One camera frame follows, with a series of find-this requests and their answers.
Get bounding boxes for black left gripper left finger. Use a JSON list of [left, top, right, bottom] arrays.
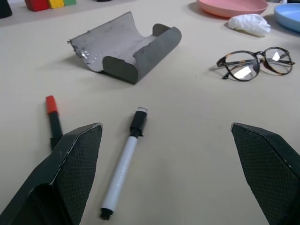
[[0, 122, 104, 225]]

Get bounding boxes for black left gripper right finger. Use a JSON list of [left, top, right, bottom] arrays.
[[230, 122, 300, 225]]

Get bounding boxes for white marker with black cap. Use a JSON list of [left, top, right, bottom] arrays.
[[100, 107, 149, 214]]

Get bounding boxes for black marker with red cap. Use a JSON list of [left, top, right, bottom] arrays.
[[45, 95, 63, 152]]

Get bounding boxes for tortoiseshell round eyeglasses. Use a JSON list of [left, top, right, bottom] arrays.
[[210, 46, 296, 82]]

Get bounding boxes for grey open glasses case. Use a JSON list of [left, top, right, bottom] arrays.
[[67, 11, 182, 84]]

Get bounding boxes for crumpled white tissue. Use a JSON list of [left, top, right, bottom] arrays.
[[226, 14, 271, 38]]

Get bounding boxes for blue plastic plate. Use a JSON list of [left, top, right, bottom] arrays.
[[273, 3, 300, 33]]

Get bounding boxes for pink plastic plate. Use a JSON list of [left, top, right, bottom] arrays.
[[196, 0, 269, 18]]

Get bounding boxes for yellow wooden block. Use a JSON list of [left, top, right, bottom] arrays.
[[46, 0, 65, 9]]

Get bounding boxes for red wooden block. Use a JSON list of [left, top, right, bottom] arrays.
[[24, 0, 50, 12]]

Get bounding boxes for tall black tool holder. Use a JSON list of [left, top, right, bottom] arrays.
[[0, 0, 13, 19]]

